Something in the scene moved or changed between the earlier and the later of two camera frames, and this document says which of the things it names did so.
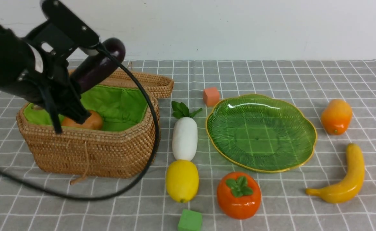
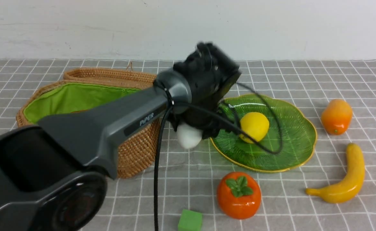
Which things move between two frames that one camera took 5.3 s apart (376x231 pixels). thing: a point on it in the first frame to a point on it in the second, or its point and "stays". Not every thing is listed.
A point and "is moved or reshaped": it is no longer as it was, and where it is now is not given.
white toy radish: (185, 132) is moved or reshaped
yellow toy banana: (348, 187) stays
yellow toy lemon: (182, 180) to (254, 125)
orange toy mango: (336, 116) stays
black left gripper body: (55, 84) to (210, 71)
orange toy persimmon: (239, 195) stays
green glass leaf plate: (261, 133) stays
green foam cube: (190, 220) stays
